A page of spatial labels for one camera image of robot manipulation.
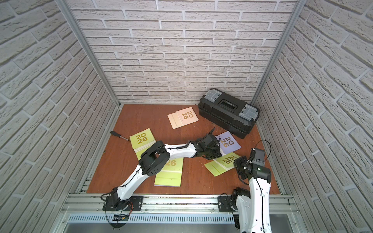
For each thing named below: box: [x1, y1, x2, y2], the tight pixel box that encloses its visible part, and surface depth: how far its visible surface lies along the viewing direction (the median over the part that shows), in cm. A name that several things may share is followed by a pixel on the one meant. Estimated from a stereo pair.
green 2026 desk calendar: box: [154, 157, 185, 187], surface depth 83 cm
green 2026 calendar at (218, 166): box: [203, 151, 241, 178], surface depth 84 cm
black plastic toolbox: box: [198, 88, 261, 139], surface depth 98 cm
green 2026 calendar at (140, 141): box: [129, 128, 157, 162], surface depth 97 cm
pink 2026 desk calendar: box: [167, 106, 199, 130], surface depth 112 cm
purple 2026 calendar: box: [215, 130, 242, 155], surface depth 97 cm
